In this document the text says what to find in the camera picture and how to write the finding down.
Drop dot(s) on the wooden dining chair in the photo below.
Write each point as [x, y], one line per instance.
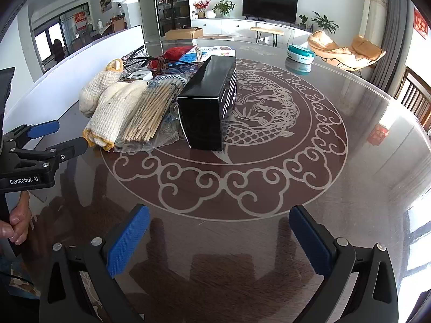
[416, 97]

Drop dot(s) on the cream curtain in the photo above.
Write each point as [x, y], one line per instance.
[372, 13]

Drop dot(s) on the bushy green potted plant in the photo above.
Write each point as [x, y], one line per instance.
[225, 7]

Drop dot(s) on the blue white medicine box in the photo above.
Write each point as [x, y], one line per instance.
[215, 52]

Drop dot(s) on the person's left hand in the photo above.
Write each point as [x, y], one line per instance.
[15, 223]

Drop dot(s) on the white round vase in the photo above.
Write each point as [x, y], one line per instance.
[210, 14]

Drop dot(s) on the large white panel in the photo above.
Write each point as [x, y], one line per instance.
[84, 53]

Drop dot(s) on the red flowers in vase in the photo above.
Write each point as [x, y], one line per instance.
[201, 6]

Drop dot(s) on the teal round tin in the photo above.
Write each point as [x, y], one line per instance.
[300, 53]

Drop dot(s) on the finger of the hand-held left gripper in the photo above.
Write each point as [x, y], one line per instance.
[45, 128]
[67, 151]

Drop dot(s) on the grey curtain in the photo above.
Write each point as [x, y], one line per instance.
[392, 40]

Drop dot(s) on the black cardboard box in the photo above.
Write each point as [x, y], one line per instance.
[205, 114]

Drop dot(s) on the packet of cotton swabs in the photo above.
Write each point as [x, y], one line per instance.
[148, 114]

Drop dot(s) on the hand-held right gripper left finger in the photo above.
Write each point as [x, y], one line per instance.
[129, 239]

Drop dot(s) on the glass display cabinet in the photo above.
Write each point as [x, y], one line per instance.
[171, 3]

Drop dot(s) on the red pouch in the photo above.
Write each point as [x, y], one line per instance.
[175, 53]

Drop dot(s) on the large leafy potted plant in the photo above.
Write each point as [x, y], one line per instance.
[325, 23]

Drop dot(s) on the white tube with twine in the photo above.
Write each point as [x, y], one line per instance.
[139, 75]

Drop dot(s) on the red square door decoration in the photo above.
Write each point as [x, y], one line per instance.
[80, 17]

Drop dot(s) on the black television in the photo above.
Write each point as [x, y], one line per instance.
[269, 5]

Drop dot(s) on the white television cabinet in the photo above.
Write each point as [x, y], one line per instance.
[232, 27]

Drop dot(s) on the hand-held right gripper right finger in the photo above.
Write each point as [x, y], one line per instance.
[309, 239]

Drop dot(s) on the wooden bench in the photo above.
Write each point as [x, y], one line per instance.
[267, 29]

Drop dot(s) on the red wall hanging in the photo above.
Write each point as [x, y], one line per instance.
[421, 23]

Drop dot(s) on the orange lounge chair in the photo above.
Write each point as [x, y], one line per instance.
[336, 52]

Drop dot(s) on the white cotton glove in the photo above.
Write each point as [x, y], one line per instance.
[114, 111]
[92, 91]

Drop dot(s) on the small potted plant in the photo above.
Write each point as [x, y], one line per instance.
[302, 20]

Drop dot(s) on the black frame glasses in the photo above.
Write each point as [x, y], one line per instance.
[181, 63]

